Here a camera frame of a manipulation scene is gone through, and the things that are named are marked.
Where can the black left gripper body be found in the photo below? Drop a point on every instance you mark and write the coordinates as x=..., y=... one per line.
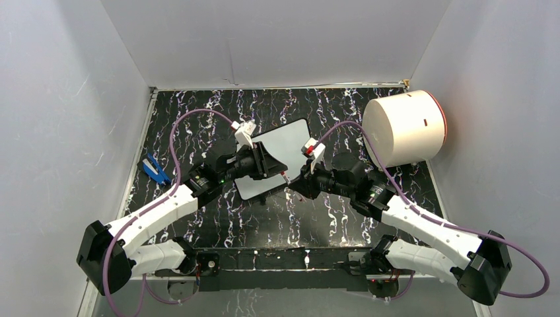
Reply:
x=250, y=164

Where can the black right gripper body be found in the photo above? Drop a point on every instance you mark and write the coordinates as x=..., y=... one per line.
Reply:
x=321, y=180

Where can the small white whiteboard black frame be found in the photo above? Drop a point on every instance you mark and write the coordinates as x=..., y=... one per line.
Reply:
x=284, y=143

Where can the white marker pen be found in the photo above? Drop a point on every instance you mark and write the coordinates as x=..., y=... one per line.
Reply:
x=286, y=178

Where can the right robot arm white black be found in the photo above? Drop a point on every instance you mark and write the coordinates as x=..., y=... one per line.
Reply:
x=420, y=227

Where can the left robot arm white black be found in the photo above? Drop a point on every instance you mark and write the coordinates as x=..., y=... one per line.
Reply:
x=110, y=255

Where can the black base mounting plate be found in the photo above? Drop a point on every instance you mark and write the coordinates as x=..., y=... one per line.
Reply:
x=351, y=269

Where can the white cylindrical drum red rim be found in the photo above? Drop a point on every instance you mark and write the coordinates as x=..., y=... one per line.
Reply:
x=404, y=128

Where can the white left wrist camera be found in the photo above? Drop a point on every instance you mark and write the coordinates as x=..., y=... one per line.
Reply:
x=243, y=133

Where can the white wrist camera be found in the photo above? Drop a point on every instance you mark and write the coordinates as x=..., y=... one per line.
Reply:
x=243, y=133
x=314, y=151

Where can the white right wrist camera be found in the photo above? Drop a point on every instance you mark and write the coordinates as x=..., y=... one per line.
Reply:
x=314, y=151

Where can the aluminium front frame rail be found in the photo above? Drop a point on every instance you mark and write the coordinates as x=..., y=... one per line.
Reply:
x=374, y=270

